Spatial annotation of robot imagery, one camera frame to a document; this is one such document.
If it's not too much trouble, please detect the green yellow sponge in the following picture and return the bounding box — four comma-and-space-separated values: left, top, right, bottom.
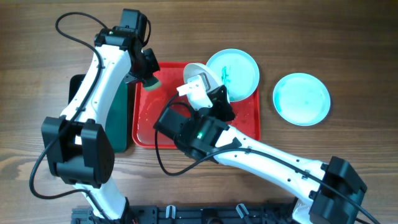
142, 77, 161, 91

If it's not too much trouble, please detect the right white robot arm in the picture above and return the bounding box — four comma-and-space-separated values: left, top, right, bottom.
174, 72, 367, 223

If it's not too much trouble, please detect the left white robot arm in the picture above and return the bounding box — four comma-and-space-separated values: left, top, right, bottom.
38, 26, 160, 223

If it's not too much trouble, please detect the red plastic tray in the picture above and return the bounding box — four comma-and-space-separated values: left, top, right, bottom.
132, 62, 261, 149

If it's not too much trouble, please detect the black tray with water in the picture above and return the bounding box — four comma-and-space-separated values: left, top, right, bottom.
67, 73, 129, 154

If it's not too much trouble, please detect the black mounting rail base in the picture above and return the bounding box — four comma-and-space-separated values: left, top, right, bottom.
70, 202, 299, 224

